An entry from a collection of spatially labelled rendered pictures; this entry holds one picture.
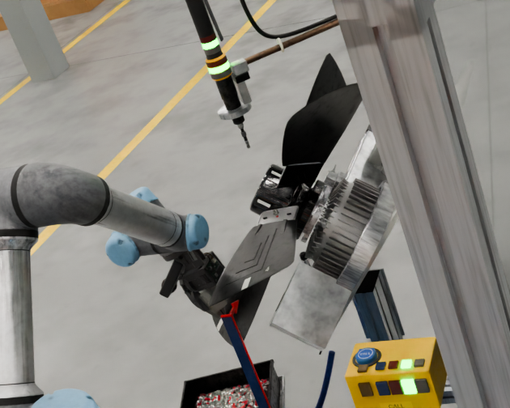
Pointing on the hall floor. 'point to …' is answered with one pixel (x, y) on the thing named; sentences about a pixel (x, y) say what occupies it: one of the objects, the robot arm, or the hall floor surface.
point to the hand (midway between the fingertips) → (219, 314)
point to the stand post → (377, 308)
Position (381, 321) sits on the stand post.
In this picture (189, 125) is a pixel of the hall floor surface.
